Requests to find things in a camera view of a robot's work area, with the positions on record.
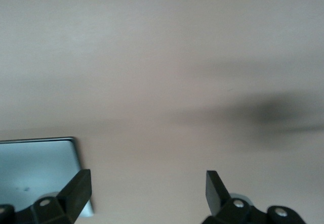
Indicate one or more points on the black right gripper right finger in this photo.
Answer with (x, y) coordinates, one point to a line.
(217, 196)

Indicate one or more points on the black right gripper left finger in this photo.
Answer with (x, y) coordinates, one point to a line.
(73, 196)

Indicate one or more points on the silver laptop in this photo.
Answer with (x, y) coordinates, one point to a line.
(30, 166)

